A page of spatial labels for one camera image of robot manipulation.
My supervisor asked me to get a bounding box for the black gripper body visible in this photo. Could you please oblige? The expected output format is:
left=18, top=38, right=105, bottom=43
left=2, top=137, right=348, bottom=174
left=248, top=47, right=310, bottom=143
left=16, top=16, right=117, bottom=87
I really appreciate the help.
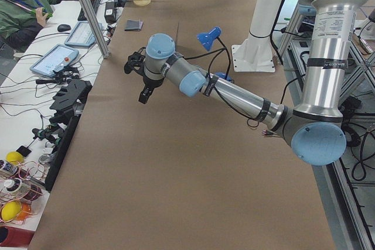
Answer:
left=142, top=76, right=163, bottom=94

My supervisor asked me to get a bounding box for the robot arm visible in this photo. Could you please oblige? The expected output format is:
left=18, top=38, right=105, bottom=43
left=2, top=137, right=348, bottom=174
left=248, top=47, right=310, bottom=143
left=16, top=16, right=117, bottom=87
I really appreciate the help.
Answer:
left=139, top=0, right=367, bottom=166

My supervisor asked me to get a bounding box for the folded grey cloth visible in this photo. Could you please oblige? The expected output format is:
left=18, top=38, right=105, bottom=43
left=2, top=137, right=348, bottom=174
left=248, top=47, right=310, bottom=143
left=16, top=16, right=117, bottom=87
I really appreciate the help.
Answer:
left=124, top=19, right=144, bottom=31

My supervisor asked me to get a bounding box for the blue desk lamp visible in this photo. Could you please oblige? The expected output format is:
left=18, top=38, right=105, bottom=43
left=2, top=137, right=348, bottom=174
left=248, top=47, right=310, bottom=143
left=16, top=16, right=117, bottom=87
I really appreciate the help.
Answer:
left=197, top=26, right=234, bottom=83

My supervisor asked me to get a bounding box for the black tool rack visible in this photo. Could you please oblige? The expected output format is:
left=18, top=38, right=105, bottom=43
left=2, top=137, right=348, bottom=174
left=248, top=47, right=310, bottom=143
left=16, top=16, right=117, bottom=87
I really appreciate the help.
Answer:
left=45, top=79, right=93, bottom=192

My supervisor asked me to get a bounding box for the black box on desk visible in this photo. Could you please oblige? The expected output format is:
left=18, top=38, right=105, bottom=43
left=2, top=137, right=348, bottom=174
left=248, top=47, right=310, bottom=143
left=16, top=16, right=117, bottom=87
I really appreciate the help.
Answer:
left=104, top=1, right=117, bottom=23

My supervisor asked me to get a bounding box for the far teach pendant tablet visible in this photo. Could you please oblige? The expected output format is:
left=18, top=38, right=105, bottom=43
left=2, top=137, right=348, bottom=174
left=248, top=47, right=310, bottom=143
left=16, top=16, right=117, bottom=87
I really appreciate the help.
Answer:
left=64, top=21, right=96, bottom=48

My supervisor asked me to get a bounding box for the teach pendant tablet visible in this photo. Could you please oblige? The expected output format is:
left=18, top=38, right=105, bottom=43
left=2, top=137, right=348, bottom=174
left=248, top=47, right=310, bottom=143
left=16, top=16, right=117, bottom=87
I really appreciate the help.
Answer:
left=64, top=21, right=96, bottom=48
left=29, top=44, right=79, bottom=77

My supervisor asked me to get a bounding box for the near teach pendant tablet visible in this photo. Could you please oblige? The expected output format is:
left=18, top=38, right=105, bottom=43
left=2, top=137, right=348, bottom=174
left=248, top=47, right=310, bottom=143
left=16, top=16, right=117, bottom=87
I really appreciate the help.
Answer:
left=29, top=44, right=79, bottom=77

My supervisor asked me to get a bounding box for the black keyboard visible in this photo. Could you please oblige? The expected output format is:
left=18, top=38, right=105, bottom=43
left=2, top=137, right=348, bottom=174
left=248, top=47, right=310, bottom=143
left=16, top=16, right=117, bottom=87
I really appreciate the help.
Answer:
left=77, top=0, right=102, bottom=22

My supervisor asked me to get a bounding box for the black computer mouse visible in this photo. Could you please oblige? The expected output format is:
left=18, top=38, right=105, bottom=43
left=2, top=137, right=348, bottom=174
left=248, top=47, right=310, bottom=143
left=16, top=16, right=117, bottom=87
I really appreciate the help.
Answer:
left=57, top=24, right=71, bottom=32

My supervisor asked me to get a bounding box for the yellow ball upper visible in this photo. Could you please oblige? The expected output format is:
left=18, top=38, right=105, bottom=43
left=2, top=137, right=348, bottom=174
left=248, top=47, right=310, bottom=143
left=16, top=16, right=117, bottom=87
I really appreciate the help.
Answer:
left=5, top=151, right=24, bottom=165

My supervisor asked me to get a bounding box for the yellow ball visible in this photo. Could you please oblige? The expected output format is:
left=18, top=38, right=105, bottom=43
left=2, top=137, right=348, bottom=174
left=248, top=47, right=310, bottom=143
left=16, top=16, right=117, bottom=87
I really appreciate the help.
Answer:
left=1, top=201, right=22, bottom=222
left=5, top=151, right=24, bottom=165

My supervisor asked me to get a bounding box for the person in green jacket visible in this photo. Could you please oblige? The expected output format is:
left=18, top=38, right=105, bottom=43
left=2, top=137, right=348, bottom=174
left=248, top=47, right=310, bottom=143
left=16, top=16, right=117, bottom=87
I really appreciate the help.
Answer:
left=1, top=0, right=78, bottom=52

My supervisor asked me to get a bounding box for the yellow ball lower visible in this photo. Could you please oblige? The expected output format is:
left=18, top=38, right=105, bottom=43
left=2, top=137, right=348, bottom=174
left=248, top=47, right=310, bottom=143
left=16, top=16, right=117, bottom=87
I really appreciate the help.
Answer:
left=1, top=201, right=22, bottom=222

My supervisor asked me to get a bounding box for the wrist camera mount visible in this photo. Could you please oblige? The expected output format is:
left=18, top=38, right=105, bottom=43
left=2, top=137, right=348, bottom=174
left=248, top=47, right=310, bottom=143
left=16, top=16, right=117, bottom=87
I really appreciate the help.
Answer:
left=124, top=47, right=145, bottom=76

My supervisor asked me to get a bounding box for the black lamp power cable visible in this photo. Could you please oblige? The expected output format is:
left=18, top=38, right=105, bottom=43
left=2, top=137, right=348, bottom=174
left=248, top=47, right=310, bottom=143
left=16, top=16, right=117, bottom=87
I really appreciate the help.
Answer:
left=184, top=43, right=232, bottom=75

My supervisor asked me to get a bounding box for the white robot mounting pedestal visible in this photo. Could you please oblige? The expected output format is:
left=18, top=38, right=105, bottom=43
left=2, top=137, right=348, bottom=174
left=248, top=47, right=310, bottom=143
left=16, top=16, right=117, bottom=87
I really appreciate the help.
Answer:
left=232, top=0, right=282, bottom=73

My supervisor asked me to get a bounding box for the aluminium frame post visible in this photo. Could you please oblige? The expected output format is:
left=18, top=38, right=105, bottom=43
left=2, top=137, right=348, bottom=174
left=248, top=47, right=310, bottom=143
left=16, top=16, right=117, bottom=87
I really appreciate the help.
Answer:
left=79, top=0, right=110, bottom=59

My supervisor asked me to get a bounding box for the copper wire basket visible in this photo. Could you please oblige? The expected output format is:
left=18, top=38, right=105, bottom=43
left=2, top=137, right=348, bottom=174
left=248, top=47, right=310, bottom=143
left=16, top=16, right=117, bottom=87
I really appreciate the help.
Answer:
left=1, top=160, right=44, bottom=225

